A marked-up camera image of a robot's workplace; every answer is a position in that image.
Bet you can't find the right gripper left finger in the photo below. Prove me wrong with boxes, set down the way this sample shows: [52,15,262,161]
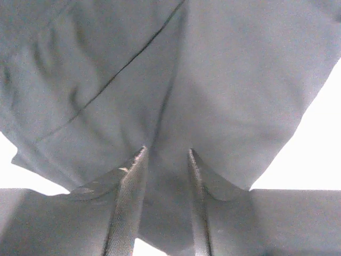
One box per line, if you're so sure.
[1,147,148,255]

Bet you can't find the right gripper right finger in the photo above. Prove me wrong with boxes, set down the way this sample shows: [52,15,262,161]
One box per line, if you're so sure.
[188,149,340,255]

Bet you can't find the black shorts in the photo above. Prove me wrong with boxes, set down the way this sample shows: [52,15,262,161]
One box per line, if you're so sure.
[1,1,340,255]

